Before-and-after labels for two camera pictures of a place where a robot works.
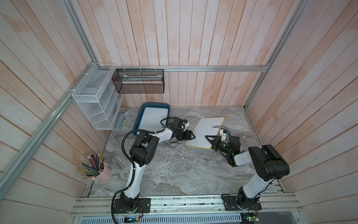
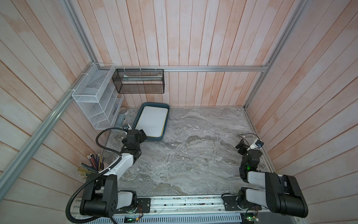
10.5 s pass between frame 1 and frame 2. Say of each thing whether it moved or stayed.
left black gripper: moved
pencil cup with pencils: stayed
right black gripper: moved
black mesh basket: stayed
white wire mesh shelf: stayed
